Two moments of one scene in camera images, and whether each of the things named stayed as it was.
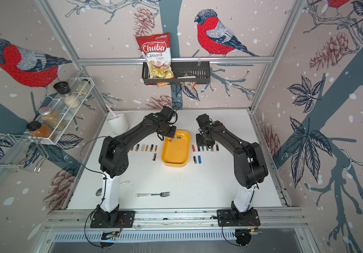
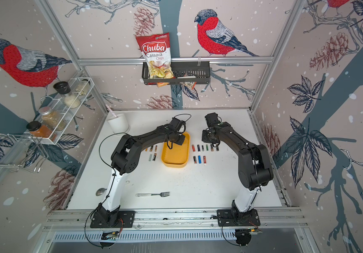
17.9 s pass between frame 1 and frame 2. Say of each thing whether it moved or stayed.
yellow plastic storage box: stayed
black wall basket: stayed
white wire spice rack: stayed
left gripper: moved
